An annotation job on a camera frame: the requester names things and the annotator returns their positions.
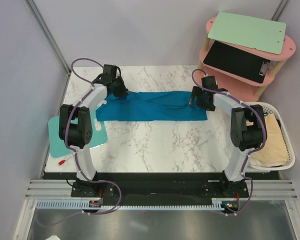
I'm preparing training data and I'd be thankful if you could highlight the blue t shirt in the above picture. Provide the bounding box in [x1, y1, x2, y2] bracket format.
[96, 91, 208, 122]

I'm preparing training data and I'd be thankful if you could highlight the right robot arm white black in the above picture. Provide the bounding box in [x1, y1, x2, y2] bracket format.
[189, 74, 267, 197]

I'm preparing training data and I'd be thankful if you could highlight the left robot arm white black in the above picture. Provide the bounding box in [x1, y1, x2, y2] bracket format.
[58, 64, 128, 197]

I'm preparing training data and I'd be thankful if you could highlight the pink three tier shelf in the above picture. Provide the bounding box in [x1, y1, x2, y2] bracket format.
[193, 16, 297, 104]

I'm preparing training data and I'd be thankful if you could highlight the black clipboard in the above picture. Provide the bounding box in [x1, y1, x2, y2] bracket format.
[203, 41, 270, 84]

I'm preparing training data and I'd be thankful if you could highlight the white laundry basket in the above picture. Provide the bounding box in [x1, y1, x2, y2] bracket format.
[249, 102, 296, 172]

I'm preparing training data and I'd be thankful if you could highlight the teal cutting board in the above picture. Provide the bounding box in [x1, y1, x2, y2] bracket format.
[48, 115, 108, 159]

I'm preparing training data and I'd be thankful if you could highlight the beige t shirt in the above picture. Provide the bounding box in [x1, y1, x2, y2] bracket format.
[249, 113, 288, 168]

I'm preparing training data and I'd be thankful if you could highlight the green board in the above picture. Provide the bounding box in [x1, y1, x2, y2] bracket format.
[208, 12, 286, 54]

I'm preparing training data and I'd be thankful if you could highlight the white paper scrap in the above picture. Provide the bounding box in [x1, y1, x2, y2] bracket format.
[46, 235, 61, 240]

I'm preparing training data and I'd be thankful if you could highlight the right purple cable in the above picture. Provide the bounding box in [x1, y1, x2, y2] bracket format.
[191, 68, 268, 217]

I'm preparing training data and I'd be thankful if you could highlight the purple cable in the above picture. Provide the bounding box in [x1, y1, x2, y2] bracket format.
[36, 57, 123, 228]
[191, 68, 268, 217]

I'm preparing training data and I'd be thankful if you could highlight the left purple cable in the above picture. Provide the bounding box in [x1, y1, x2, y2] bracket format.
[36, 57, 123, 228]

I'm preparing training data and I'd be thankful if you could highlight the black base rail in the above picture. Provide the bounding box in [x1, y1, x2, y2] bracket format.
[42, 171, 282, 207]

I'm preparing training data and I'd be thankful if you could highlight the white cable duct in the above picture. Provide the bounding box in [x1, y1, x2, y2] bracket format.
[36, 199, 225, 211]

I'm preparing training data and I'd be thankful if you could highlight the aluminium extrusion rail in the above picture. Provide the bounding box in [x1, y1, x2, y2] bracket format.
[26, 180, 297, 201]

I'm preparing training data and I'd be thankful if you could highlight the aluminium frame post right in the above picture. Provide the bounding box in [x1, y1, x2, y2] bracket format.
[270, 0, 289, 22]

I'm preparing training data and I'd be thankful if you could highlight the aluminium frame post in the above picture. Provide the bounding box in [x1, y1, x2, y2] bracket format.
[24, 0, 71, 76]
[270, 0, 289, 22]

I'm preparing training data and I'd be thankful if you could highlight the aluminium frame post left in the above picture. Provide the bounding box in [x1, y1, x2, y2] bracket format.
[24, 0, 71, 76]

